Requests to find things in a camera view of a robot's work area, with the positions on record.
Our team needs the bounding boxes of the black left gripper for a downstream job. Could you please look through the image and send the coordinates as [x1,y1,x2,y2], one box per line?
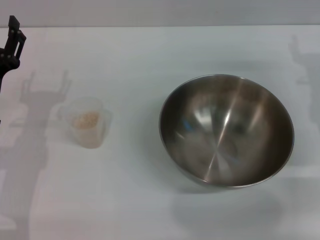
[0,15,27,94]

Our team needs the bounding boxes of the white rice grains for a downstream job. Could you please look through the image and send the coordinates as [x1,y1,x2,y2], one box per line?
[71,111,103,131]

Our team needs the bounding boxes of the translucent plastic measuring cup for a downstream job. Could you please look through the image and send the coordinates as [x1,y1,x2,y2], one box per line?
[57,96,113,150]

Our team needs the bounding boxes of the stainless steel mixing bowl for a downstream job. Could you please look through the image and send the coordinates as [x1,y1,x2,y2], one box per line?
[158,73,295,188]

